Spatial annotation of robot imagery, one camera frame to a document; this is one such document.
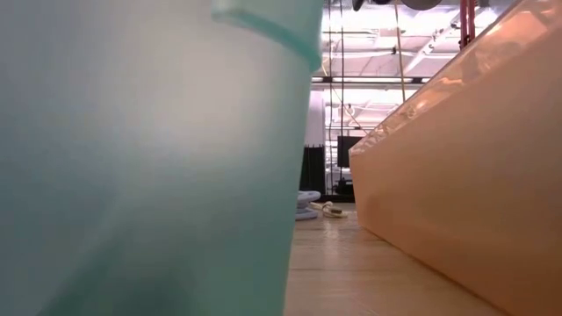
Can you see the orange translucent plastic bin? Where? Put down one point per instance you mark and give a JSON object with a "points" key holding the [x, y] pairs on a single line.
{"points": [[461, 197]]}

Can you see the black partition panel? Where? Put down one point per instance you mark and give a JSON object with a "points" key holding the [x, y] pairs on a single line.
{"points": [[312, 171]]}

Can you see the black background screen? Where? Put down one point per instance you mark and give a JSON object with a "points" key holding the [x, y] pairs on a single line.
{"points": [[349, 151]]}

